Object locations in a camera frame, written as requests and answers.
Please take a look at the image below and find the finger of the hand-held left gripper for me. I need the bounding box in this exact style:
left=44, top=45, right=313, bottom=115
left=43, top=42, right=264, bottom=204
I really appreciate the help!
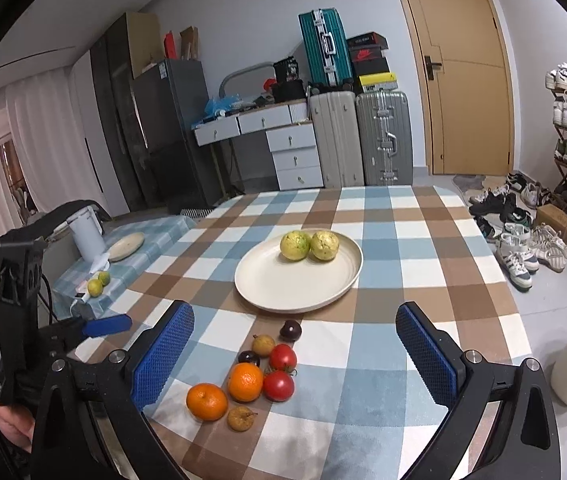
left=66, top=313, right=132, bottom=348

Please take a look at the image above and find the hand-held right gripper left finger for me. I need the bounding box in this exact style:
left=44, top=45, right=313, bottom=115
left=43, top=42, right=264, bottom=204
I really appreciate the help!
left=31, top=300, right=195, bottom=480

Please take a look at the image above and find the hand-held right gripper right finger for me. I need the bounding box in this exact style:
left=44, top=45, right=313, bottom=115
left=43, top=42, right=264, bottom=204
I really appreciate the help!
left=396, top=301, right=561, bottom=480

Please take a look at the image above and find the orange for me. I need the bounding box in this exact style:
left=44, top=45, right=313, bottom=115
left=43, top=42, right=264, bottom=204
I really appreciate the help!
left=186, top=383, right=229, bottom=422
left=228, top=362, right=265, bottom=404

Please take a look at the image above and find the wrinkled brown fruit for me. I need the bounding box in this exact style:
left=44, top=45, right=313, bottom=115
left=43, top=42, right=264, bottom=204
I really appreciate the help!
left=227, top=405, right=258, bottom=432
left=252, top=334, right=277, bottom=357

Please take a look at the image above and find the red tomato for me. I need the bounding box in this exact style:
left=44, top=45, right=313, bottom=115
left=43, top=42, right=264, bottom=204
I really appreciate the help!
left=269, top=343, right=298, bottom=375
left=262, top=370, right=295, bottom=403

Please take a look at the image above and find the large cream plate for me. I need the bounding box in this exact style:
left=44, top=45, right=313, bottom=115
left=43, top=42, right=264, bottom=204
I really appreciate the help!
left=234, top=231, right=364, bottom=312

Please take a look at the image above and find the person's left hand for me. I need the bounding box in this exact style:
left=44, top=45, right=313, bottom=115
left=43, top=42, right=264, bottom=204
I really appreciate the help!
left=0, top=396, right=34, bottom=453

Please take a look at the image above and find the black chair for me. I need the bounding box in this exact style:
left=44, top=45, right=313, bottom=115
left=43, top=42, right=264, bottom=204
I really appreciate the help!
left=0, top=199, right=112, bottom=311

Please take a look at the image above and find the small cream plate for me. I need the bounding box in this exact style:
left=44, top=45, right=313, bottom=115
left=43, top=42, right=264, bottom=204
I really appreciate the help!
left=107, top=232, right=145, bottom=262

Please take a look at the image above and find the white kettle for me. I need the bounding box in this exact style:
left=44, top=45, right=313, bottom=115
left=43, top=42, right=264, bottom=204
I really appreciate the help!
left=65, top=209, right=110, bottom=273

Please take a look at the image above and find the checked tablecloth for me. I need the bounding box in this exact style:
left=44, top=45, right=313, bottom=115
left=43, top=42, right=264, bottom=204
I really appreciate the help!
left=76, top=185, right=535, bottom=480

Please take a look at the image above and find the small side table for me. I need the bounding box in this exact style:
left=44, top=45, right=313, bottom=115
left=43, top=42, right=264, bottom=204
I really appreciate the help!
left=52, top=216, right=200, bottom=322

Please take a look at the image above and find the yellowish guava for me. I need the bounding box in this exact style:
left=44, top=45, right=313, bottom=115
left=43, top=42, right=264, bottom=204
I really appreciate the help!
left=310, top=230, right=340, bottom=262

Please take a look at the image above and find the white curtain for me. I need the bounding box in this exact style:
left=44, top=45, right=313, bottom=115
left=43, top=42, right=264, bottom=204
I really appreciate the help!
left=0, top=60, right=132, bottom=266

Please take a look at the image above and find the pile of loose sneakers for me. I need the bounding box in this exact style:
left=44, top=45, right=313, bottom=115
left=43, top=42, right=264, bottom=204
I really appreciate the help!
left=467, top=171, right=567, bottom=292

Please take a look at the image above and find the greenish guava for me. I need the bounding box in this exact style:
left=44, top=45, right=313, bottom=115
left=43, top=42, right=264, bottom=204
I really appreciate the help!
left=280, top=230, right=311, bottom=262

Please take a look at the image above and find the grey doormat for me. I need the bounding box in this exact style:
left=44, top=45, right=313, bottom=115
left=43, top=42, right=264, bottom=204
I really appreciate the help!
left=451, top=173, right=489, bottom=195

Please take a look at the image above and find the small cardboard box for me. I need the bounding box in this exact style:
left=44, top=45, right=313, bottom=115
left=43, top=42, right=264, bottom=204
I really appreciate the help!
left=533, top=203, right=567, bottom=243

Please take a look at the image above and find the dark wardrobe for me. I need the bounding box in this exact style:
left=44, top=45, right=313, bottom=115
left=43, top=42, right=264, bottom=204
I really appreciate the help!
left=88, top=11, right=164, bottom=217

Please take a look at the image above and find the dark grey fridge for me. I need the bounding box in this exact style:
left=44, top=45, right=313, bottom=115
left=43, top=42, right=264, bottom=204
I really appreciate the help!
left=130, top=58, right=225, bottom=212

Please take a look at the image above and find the grey suitcase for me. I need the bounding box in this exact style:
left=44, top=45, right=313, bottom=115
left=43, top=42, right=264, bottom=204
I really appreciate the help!
left=354, top=90, right=414, bottom=187

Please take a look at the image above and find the beige suitcase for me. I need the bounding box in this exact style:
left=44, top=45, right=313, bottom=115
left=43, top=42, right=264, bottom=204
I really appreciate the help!
left=308, top=90, right=365, bottom=189

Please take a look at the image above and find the blue plastic bag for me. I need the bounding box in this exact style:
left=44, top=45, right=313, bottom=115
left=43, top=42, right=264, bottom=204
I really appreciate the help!
left=204, top=92, right=244, bottom=120

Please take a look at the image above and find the white desk with drawers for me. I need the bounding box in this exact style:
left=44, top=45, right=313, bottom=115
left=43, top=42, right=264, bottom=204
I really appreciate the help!
left=192, top=99, right=325, bottom=192

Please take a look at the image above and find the brown paper bag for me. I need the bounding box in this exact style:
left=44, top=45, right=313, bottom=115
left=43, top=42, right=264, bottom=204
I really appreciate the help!
left=180, top=26, right=200, bottom=61

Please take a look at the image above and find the wooden door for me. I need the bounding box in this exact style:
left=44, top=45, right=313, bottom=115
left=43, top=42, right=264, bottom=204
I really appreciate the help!
left=385, top=0, right=515, bottom=177

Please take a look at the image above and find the stack of shoe boxes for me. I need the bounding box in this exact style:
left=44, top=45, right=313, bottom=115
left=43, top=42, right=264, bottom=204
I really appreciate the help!
left=346, top=32, right=398, bottom=94

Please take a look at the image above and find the black printed box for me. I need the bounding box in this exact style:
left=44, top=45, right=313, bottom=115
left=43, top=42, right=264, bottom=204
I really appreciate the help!
left=272, top=56, right=299, bottom=84

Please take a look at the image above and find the teal suitcase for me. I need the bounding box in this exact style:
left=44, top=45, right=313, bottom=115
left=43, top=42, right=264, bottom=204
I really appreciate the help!
left=297, top=8, right=355, bottom=89

